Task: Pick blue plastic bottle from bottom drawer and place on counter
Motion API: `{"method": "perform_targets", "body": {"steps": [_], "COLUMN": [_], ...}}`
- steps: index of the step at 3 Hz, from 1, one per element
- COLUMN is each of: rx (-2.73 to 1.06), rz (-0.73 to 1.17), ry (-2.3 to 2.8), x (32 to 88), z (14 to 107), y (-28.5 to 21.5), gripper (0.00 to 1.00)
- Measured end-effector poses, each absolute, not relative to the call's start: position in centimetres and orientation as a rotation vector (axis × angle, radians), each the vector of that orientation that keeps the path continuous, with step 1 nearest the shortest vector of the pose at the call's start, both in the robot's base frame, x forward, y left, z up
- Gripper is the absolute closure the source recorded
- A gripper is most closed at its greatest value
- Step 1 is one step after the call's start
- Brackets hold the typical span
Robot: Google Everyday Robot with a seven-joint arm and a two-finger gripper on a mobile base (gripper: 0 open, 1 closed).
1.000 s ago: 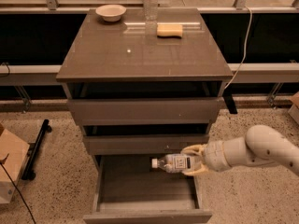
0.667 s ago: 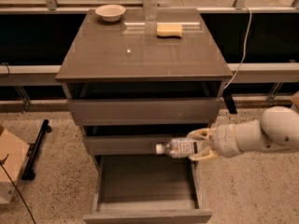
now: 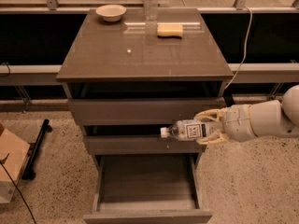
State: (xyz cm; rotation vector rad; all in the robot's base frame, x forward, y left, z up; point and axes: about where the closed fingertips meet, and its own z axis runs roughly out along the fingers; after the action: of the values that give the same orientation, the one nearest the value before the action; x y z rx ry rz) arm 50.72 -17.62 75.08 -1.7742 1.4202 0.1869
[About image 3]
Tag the yellow sponge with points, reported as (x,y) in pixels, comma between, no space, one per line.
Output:
(169,30)

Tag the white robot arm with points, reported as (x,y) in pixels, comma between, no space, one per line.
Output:
(276,118)

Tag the grey drawer cabinet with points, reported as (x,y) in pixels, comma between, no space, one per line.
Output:
(130,50)

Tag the grey middle drawer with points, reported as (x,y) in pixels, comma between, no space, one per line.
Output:
(134,139)

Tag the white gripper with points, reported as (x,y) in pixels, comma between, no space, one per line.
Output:
(237,123)

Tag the grey drawer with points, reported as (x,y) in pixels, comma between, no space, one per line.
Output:
(140,102)
(147,189)
(134,139)

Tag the grey bottom drawer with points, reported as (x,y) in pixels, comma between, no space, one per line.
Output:
(147,189)

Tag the cardboard box left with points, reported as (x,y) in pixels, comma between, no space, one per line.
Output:
(13,150)

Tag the white ceramic bowl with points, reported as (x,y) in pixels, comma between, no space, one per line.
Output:
(111,13)

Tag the clear water bottle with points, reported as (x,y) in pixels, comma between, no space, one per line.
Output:
(150,9)

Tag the grey top drawer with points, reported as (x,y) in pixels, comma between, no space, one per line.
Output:
(140,102)

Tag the plastic bottle with label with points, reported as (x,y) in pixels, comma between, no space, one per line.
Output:
(190,129)

